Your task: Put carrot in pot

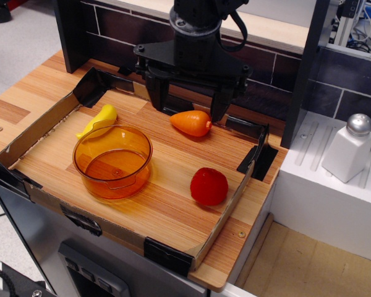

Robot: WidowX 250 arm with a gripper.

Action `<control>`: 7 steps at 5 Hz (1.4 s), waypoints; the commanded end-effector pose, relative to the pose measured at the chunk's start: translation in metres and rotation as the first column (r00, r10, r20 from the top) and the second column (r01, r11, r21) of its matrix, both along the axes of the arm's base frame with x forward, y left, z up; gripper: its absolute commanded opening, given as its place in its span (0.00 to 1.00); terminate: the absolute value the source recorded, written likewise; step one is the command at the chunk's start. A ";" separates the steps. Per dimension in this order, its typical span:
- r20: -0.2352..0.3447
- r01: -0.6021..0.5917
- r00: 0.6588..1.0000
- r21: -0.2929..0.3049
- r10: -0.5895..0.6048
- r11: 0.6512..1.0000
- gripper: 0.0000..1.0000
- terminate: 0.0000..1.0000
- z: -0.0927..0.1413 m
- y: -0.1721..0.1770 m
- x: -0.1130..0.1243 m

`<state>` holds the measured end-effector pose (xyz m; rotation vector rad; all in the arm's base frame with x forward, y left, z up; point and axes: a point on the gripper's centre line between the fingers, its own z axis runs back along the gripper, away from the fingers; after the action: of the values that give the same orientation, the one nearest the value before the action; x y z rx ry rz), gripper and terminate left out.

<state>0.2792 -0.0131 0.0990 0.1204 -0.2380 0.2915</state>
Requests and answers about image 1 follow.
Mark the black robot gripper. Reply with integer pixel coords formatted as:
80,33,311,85
134,27,252,123

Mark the orange plastic carrot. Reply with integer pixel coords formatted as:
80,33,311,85
169,110,212,137

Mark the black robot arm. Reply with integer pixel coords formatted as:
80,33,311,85
134,1,252,123

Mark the transparent orange plastic pot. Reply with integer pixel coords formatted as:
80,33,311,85
72,125,153,200

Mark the cardboard fence with black tape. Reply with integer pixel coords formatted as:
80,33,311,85
0,66,279,278

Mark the yellow plastic banana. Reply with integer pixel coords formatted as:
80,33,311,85
76,104,117,139

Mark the red plastic tomato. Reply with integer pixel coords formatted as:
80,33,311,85
190,168,229,206

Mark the white toy sink drainboard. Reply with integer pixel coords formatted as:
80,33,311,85
270,112,371,260

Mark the white salt shaker silver cap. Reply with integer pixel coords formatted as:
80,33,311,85
322,113,371,183

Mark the grey toy oven front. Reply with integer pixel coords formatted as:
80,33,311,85
0,186,210,296

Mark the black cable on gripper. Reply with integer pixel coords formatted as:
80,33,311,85
216,11,249,53

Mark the dark grey upright post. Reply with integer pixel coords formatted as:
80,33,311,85
281,1,330,149

